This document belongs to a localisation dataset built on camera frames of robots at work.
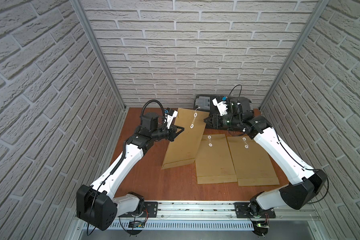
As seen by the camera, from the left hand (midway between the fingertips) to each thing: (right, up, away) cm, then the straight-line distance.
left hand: (185, 127), depth 72 cm
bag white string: (+5, +6, +2) cm, 8 cm away
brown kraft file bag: (-1, -11, 0) cm, 11 cm away
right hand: (+11, +4, 0) cm, 12 cm away
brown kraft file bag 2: (+18, -22, +19) cm, 34 cm away
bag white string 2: (+17, -12, +25) cm, 33 cm away
